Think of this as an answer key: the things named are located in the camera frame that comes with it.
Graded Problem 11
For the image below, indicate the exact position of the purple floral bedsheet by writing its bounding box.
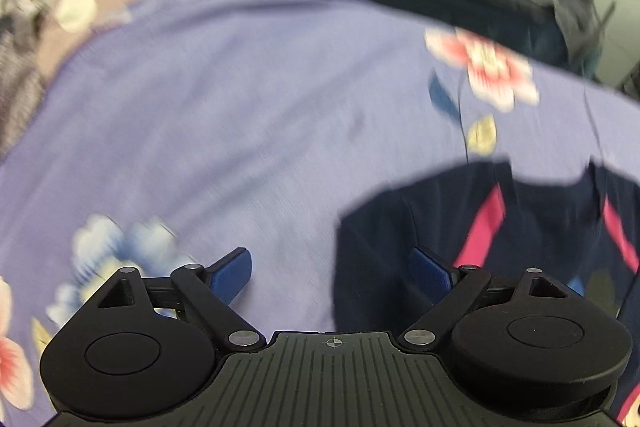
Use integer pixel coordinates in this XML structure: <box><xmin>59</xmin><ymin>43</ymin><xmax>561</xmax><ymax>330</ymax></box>
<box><xmin>0</xmin><ymin>0</ymin><xmax>640</xmax><ymax>413</ymax></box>

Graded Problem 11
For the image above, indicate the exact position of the navy cartoon print garment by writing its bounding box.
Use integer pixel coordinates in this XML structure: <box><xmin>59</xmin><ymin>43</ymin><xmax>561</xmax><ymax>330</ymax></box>
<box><xmin>334</xmin><ymin>159</ymin><xmax>640</xmax><ymax>344</ymax></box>

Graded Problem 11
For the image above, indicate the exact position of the pile of grey clothes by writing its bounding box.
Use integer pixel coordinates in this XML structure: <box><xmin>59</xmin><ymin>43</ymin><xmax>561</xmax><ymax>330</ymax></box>
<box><xmin>0</xmin><ymin>0</ymin><xmax>76</xmax><ymax>160</ymax></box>

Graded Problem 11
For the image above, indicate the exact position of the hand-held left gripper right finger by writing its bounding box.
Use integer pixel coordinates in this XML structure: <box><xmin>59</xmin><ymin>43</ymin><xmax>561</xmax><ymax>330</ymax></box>
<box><xmin>397</xmin><ymin>247</ymin><xmax>589</xmax><ymax>353</ymax></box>

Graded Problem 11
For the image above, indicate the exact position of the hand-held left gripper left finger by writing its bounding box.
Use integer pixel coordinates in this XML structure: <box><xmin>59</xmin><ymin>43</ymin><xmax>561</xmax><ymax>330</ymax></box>
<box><xmin>92</xmin><ymin>247</ymin><xmax>267</xmax><ymax>352</ymax></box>

